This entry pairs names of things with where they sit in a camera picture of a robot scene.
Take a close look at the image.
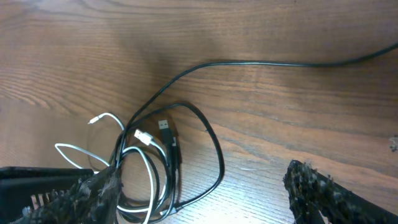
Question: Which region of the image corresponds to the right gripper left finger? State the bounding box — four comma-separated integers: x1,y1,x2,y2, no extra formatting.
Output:
1,166,122,224

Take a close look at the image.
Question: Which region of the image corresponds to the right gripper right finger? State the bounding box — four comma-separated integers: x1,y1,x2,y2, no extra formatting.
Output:
283,160,397,223

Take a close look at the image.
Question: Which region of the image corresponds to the white USB cable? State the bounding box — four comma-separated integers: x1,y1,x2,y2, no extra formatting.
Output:
54,112,169,224

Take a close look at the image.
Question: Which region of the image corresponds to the black USB cable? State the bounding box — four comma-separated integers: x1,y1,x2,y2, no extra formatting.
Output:
110,42,398,224

